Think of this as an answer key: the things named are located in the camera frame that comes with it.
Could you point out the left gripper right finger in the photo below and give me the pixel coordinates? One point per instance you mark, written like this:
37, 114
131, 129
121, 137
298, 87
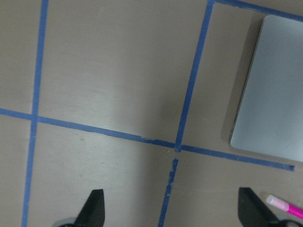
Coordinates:
252, 212

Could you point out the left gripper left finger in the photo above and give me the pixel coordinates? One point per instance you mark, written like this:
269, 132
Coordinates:
92, 213

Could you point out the pink marker pen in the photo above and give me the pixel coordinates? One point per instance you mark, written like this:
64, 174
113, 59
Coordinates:
284, 206

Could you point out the silver closed laptop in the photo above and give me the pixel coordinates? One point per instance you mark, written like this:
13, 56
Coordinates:
270, 116

